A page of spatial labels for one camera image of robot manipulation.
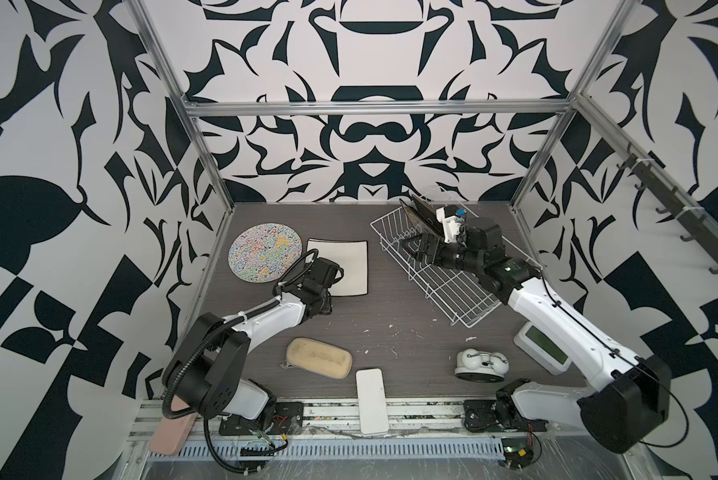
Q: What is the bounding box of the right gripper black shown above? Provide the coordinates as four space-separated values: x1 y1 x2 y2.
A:
403 233 487 278

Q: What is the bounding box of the floral square plate black rim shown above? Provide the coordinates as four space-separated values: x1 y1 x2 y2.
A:
399 194 444 238

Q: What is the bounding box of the colourful speckled round plate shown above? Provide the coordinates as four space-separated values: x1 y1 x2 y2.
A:
227 223 303 284

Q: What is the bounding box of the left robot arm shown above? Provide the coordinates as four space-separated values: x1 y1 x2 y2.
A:
161 249 345 476

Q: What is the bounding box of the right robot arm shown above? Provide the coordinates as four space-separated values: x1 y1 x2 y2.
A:
400 219 677 454

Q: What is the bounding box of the beige sponge case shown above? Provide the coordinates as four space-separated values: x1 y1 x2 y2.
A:
282 337 353 379

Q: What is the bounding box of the white round gadget black base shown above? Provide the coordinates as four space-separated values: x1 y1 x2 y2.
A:
455 348 509 383

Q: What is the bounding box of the white scale with display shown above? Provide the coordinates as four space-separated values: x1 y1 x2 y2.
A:
513 322 571 375

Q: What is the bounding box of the white rectangular box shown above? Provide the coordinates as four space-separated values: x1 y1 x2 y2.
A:
355 368 389 436

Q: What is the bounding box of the pink eraser block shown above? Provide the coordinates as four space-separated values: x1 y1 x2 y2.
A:
148 412 197 456

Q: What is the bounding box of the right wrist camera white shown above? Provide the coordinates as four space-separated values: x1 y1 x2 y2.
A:
436 205 467 243

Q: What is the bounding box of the white wire dish rack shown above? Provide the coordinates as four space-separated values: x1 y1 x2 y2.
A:
369 193 543 329

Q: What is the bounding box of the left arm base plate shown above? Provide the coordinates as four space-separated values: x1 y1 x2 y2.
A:
219 401 305 436

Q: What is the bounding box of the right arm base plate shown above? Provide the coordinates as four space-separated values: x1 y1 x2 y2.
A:
463 399 547 433

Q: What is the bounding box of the white slotted cable duct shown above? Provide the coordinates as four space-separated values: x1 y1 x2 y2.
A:
168 437 505 461

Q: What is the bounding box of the wall hook rail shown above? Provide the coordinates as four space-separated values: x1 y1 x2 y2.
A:
616 142 718 277

